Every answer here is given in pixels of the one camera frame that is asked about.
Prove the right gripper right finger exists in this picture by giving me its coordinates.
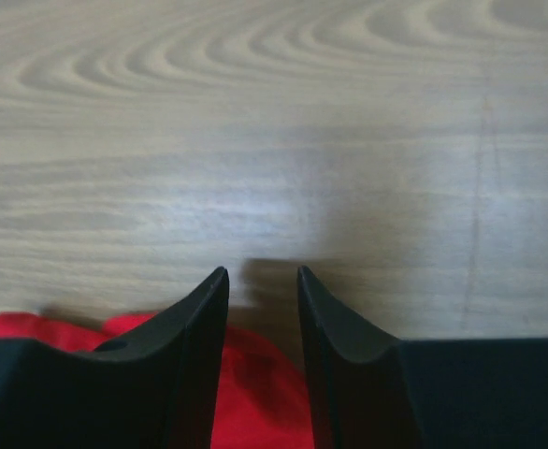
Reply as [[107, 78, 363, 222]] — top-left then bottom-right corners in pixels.
[[297, 267, 548, 448]]

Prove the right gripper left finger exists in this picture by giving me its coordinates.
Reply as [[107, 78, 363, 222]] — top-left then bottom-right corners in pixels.
[[0, 268, 229, 448]]

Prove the bright red t shirt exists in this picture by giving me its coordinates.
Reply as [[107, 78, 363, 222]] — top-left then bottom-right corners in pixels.
[[0, 311, 314, 448]]

